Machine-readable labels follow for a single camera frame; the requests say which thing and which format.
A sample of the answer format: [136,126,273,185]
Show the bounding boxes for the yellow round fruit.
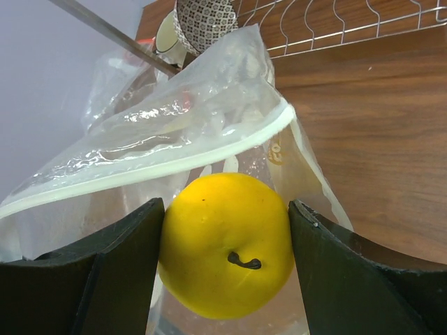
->
[159,172,294,320]

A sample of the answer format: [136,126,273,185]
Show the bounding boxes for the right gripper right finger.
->
[288,200,446,334]

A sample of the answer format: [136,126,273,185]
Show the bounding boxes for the polka dot zip bag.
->
[1,25,351,334]

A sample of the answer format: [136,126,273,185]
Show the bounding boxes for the cream enamel mug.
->
[155,10,187,68]

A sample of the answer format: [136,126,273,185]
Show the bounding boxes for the steel dish rack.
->
[47,0,447,76]

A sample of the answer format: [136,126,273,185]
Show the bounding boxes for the brown patterned bowl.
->
[173,0,239,56]

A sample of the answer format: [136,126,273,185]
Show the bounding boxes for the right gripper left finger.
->
[1,198,165,334]

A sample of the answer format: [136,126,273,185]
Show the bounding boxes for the clear orange-zip plastic bag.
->
[81,50,168,133]

